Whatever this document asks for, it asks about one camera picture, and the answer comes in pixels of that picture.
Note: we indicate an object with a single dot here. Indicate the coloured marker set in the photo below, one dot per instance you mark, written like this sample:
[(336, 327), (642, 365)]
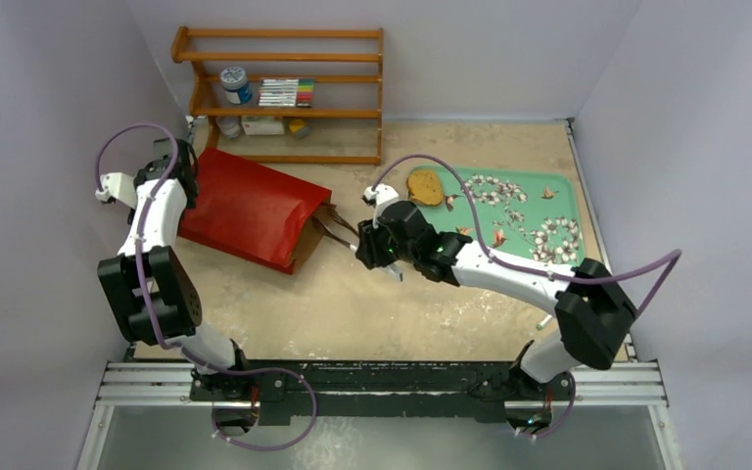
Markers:
[(286, 92)]

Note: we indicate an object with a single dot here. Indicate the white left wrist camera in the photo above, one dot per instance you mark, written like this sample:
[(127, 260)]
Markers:
[(117, 187)]

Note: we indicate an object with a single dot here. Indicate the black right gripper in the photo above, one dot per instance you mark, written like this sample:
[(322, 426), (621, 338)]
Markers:
[(370, 245)]

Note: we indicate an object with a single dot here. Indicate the red paper bag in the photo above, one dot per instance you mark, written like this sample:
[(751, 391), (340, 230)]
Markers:
[(254, 212)]

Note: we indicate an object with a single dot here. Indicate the yellow grey cube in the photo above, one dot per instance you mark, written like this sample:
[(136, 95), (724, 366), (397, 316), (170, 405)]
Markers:
[(299, 128)]

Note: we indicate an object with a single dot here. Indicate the blue lidded jar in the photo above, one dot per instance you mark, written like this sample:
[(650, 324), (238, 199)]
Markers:
[(236, 86)]

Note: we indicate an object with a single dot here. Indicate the clear plastic bottle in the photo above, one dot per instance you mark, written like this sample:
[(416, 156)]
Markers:
[(229, 127)]

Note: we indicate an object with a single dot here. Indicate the wooden shelf rack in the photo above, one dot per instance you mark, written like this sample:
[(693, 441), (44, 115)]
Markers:
[(208, 100)]

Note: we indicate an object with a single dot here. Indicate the small white box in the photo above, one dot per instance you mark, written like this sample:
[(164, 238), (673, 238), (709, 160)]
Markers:
[(263, 126)]

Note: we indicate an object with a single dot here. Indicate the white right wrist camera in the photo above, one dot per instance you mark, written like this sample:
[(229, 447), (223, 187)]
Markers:
[(380, 195)]

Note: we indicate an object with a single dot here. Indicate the white green tipped pen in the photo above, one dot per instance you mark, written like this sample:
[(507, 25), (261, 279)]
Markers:
[(544, 322)]

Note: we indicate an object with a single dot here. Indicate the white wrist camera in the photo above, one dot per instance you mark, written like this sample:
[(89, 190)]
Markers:
[(117, 187), (380, 195)]

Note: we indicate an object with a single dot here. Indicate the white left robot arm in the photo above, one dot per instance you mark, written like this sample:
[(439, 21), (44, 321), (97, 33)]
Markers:
[(150, 294)]

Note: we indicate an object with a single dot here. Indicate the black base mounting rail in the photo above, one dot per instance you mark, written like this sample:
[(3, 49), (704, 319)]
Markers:
[(486, 391)]

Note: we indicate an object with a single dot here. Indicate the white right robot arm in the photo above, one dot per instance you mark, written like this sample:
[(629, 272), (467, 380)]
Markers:
[(593, 314)]

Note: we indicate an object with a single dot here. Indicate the green floral tray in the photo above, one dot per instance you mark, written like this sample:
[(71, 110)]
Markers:
[(526, 214)]

